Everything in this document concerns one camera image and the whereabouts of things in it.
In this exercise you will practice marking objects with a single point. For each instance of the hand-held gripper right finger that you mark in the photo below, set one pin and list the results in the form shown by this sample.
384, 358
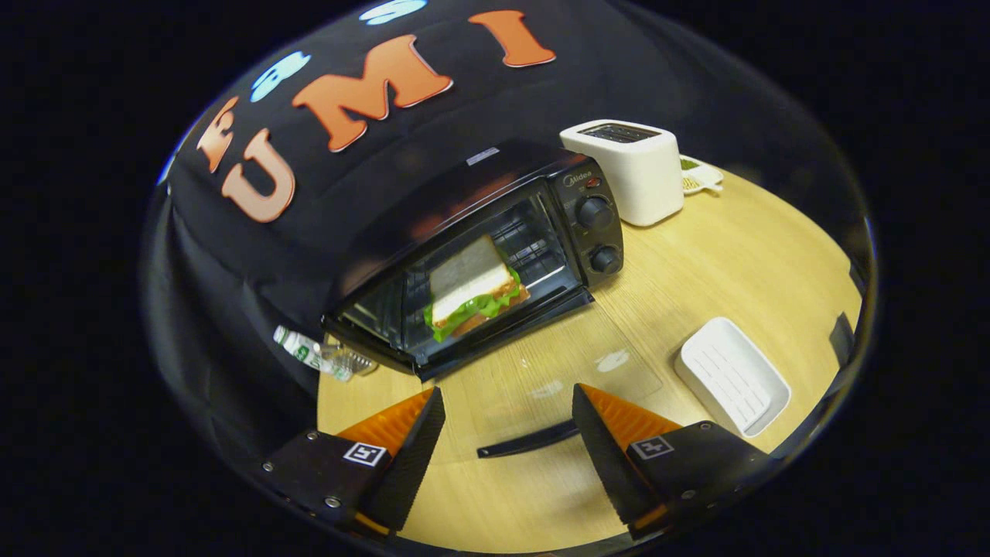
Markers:
607, 456

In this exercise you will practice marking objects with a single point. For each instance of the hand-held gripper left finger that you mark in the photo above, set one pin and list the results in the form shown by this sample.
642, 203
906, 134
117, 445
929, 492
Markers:
410, 460

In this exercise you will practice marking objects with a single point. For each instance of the lettuce sandwich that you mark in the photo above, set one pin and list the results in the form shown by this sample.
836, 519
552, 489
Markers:
468, 275

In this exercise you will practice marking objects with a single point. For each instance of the black toaster oven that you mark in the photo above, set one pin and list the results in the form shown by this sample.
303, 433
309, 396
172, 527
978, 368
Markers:
464, 193

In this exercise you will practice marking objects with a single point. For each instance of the white pop-up toaster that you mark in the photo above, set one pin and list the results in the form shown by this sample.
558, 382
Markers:
642, 178

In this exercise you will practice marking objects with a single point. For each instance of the white ribbed plastic tray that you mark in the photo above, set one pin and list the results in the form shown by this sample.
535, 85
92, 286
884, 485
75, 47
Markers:
731, 379

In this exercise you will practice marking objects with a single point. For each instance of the clear plastic bottle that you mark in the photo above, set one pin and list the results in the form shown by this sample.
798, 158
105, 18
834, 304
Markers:
309, 352

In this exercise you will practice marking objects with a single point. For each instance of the white divided bean dish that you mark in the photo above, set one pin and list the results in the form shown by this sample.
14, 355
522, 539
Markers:
705, 178

